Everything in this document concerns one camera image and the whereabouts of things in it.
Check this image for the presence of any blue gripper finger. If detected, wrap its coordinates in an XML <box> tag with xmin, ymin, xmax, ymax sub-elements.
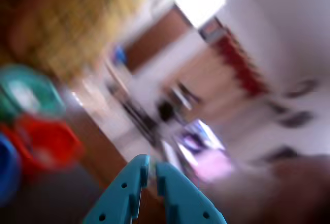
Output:
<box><xmin>155</xmin><ymin>162</ymin><xmax>227</xmax><ymax>224</ymax></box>
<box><xmin>82</xmin><ymin>154</ymin><xmax>150</xmax><ymax>224</ymax></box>

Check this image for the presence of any grey mat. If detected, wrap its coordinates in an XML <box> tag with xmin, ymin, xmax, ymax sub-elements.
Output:
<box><xmin>0</xmin><ymin>164</ymin><xmax>106</xmax><ymax>224</ymax></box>

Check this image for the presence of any red plastic bucket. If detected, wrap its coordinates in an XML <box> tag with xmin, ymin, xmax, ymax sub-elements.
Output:
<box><xmin>0</xmin><ymin>114</ymin><xmax>85</xmax><ymax>173</ymax></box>

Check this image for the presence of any blue plastic bucket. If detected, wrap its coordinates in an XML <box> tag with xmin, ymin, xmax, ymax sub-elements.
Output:
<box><xmin>0</xmin><ymin>133</ymin><xmax>22</xmax><ymax>207</ymax></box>

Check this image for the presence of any teal plastic bucket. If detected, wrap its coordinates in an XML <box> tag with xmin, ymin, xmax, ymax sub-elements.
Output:
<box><xmin>0</xmin><ymin>63</ymin><xmax>65</xmax><ymax>122</ymax></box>

